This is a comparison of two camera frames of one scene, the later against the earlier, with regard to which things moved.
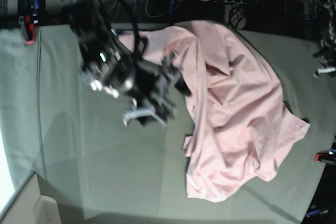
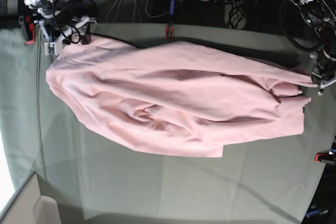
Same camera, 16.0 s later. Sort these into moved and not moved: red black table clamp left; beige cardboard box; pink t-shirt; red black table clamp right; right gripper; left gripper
Moved: right gripper; left gripper; pink t-shirt
Not moved: red black table clamp left; beige cardboard box; red black table clamp right
